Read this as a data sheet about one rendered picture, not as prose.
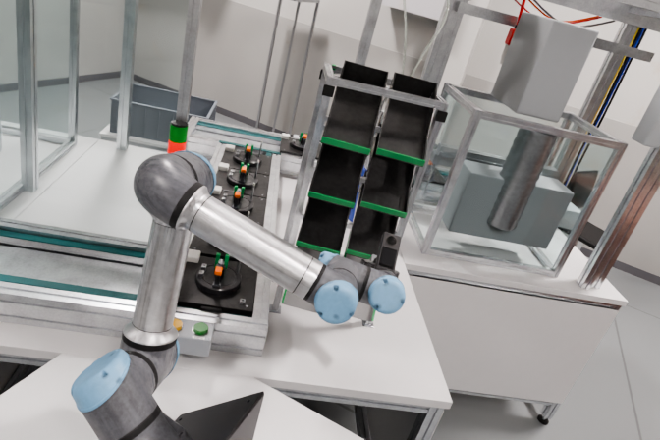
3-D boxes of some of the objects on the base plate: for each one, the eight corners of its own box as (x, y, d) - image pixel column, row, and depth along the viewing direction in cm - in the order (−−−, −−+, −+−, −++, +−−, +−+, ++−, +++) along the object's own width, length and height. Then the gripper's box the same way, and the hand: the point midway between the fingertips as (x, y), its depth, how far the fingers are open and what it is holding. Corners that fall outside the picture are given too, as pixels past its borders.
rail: (261, 357, 143) (268, 328, 139) (-71, 311, 129) (-76, 279, 125) (262, 343, 148) (269, 315, 144) (-57, 299, 134) (-61, 266, 130)
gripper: (350, 297, 112) (348, 281, 133) (399, 312, 112) (389, 295, 133) (361, 261, 112) (357, 251, 133) (411, 277, 112) (399, 265, 133)
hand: (377, 264), depth 132 cm, fingers closed on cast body, 4 cm apart
